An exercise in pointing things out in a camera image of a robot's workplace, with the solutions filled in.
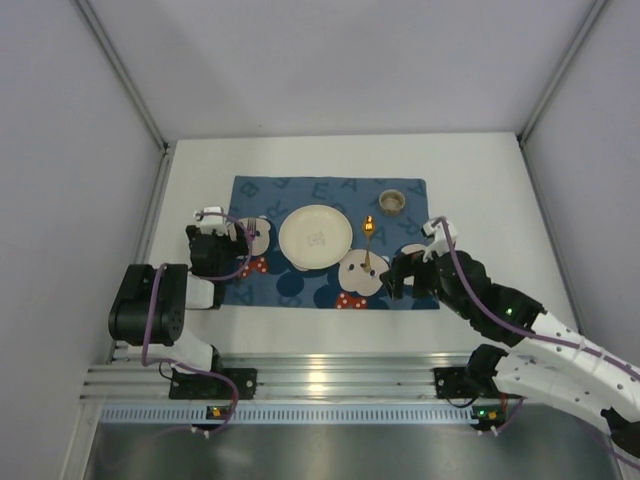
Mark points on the white round plate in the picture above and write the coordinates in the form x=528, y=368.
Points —
x=315, y=237

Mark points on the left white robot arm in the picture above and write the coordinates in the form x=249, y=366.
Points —
x=151, y=304

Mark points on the gold spoon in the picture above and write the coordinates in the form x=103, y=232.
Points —
x=368, y=228

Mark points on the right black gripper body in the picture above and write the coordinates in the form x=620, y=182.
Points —
x=409, y=275

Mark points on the blue bear print placemat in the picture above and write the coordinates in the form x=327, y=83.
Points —
x=270, y=280

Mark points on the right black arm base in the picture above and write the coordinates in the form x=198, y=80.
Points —
x=453, y=383

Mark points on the perforated white cable duct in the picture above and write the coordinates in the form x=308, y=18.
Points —
x=301, y=414

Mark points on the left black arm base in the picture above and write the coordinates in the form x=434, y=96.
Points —
x=186, y=386

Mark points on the aluminium frame post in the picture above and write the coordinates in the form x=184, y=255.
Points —
x=99, y=33
x=560, y=71

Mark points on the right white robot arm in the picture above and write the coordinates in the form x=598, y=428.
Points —
x=529, y=352

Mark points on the aluminium mounting rail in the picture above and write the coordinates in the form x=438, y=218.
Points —
x=315, y=377

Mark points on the small grey ceramic cup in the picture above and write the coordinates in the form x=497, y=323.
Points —
x=392, y=202

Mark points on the right aluminium frame post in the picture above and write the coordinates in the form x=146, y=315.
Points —
x=560, y=71

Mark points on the left aluminium frame post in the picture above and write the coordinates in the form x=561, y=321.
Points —
x=99, y=33

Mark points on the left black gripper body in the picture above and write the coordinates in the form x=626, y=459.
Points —
x=235, y=242

